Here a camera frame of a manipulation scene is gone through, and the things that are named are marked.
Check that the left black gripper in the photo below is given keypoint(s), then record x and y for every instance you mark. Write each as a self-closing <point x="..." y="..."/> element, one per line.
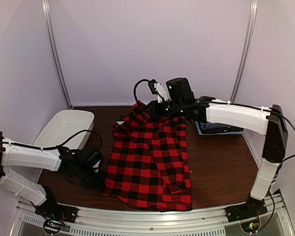
<point x="98" y="185"/>

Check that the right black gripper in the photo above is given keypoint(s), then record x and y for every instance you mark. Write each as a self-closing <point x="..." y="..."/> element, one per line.
<point x="156" y="113"/>

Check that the red black plaid shirt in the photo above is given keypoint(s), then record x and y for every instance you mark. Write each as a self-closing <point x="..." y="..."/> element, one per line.
<point x="148" y="167"/>

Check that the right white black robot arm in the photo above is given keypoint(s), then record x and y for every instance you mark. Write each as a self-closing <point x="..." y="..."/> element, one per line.
<point x="177" y="99"/>

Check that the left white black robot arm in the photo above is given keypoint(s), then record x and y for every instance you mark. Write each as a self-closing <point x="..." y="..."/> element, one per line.
<point x="85" y="164"/>

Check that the blue checked folded shirt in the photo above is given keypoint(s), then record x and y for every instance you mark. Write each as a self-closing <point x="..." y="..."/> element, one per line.
<point x="212" y="126"/>

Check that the light blue folded shirt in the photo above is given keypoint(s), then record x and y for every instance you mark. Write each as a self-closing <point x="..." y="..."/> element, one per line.
<point x="198" y="128"/>

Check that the white plastic bin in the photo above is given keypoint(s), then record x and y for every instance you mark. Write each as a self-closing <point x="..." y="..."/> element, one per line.
<point x="63" y="125"/>

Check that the left circuit board with leds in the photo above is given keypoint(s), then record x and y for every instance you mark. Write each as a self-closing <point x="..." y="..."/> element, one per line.
<point x="52" y="226"/>

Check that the circuit board with leds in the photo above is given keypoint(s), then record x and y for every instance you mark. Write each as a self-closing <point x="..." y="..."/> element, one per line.
<point x="250" y="227"/>
<point x="52" y="226"/>

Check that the right circuit board with leds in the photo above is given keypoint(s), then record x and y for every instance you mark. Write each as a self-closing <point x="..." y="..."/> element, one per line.
<point x="250" y="227"/>

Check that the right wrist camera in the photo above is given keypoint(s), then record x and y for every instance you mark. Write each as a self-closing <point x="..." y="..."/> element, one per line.
<point x="157" y="89"/>

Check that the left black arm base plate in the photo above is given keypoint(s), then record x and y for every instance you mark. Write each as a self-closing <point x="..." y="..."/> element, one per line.
<point x="60" y="213"/>

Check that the right aluminium corner post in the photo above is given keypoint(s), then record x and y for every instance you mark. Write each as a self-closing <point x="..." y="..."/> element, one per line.
<point x="250" y="29"/>

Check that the aluminium corner post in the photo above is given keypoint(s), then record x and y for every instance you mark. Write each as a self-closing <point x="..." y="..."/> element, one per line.
<point x="54" y="52"/>
<point x="250" y="29"/>

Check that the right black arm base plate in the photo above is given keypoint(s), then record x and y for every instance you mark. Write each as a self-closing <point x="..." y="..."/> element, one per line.
<point x="244" y="212"/>

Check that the left aluminium corner post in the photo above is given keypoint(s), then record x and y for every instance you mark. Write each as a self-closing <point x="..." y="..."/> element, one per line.
<point x="54" y="52"/>

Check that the aluminium front frame rail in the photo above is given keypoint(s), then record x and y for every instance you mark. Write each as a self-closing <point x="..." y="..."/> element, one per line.
<point x="212" y="221"/>

